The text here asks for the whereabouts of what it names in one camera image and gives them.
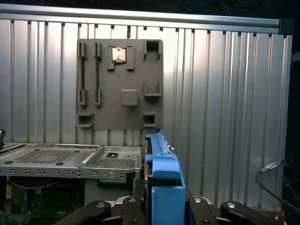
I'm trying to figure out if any red black fan wire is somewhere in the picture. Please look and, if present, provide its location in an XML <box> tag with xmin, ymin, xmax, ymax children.
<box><xmin>8</xmin><ymin>178</ymin><xmax>60</xmax><ymax>191</ymax></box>

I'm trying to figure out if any hard disk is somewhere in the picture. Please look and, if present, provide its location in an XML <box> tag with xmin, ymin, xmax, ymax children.
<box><xmin>144</xmin><ymin>132</ymin><xmax>195</xmax><ymax>225</ymax></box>

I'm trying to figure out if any black case latch handle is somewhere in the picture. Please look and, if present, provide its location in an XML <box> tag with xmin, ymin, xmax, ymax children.
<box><xmin>0</xmin><ymin>128</ymin><xmax>7</xmax><ymax>150</ymax></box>

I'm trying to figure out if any green motherboard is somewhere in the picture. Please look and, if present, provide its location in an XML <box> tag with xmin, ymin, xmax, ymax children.
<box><xmin>0</xmin><ymin>180</ymin><xmax>85</xmax><ymax>225</ymax></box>

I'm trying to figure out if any black open PC case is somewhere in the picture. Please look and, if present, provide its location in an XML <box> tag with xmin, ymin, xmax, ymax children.
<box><xmin>0</xmin><ymin>142</ymin><xmax>143</xmax><ymax>225</ymax></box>

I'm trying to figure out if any silver CPU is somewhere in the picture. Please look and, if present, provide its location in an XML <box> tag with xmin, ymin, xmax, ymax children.
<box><xmin>111</xmin><ymin>46</ymin><xmax>128</xmax><ymax>63</ymax></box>

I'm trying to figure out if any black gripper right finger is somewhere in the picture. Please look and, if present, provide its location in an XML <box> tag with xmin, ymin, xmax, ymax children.
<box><xmin>183</xmin><ymin>184</ymin><xmax>285</xmax><ymax>225</ymax></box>

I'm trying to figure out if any black cable metal plug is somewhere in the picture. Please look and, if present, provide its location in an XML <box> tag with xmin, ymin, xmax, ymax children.
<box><xmin>255</xmin><ymin>154</ymin><xmax>300</xmax><ymax>210</ymax></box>

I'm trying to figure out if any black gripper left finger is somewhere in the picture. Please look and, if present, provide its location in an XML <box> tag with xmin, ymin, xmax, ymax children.
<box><xmin>54</xmin><ymin>178</ymin><xmax>146</xmax><ymax>225</ymax></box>

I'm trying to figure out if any grey parts rack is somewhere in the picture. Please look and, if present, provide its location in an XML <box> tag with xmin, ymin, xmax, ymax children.
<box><xmin>76</xmin><ymin>38</ymin><xmax>164</xmax><ymax>131</ymax></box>

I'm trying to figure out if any green RAM stick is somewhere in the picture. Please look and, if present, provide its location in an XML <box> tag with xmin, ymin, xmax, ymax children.
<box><xmin>94</xmin><ymin>43</ymin><xmax>101</xmax><ymax>105</ymax></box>

